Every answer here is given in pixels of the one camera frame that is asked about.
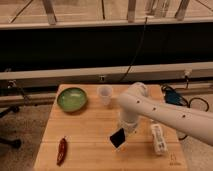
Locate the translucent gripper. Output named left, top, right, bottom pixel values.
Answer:
left=117, top=121, right=138, bottom=153

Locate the black eraser block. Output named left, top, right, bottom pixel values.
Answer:
left=110, top=128, right=126, bottom=148

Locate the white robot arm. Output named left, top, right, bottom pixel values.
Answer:
left=117, top=82, right=213, bottom=146

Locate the translucent plastic cup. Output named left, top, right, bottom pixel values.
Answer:
left=97, top=85, right=113, bottom=106

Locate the green ceramic bowl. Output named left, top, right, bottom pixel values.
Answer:
left=57, top=87, right=88, bottom=112

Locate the white plastic bottle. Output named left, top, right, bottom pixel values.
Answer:
left=151, top=124, right=168, bottom=155

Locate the wooden table board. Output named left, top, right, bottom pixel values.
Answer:
left=33, top=84, right=187, bottom=171

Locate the dried red chili pepper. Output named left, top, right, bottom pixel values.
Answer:
left=57, top=137, right=67, bottom=166

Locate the blue power adapter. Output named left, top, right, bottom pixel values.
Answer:
left=165, top=90, right=181, bottom=106

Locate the black office chair base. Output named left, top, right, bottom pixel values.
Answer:
left=0, top=105, right=22, bottom=149

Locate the black floor cable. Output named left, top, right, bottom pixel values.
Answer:
left=161, top=83, right=211, bottom=141

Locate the black hanging cable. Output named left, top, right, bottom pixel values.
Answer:
left=119, top=16, right=149, bottom=82

